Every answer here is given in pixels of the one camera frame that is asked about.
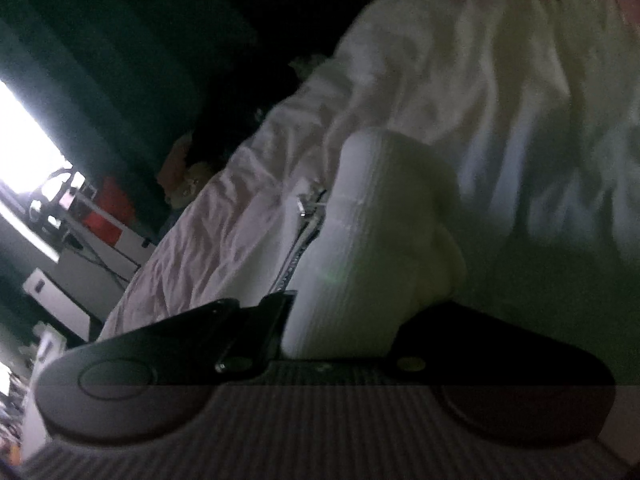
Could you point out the white panel heater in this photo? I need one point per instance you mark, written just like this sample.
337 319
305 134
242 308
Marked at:
64 309

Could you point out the dark green right curtain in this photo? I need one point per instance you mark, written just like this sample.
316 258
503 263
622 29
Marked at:
115 83

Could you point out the white cabinet under window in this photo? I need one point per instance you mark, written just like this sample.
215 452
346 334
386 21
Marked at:
88 284

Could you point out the window with dark frame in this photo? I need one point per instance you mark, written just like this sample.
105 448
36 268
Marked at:
33 172

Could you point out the white zip-up jacket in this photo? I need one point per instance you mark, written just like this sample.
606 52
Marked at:
383 251

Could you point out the white dressing table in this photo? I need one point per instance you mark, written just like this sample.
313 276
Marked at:
23 431

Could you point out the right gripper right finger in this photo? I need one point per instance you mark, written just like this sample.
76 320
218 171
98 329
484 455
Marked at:
505 383

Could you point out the red cloth on stand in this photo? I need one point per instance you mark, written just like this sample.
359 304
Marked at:
114 201

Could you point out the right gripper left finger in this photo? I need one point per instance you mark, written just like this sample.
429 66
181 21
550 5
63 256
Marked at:
149 382

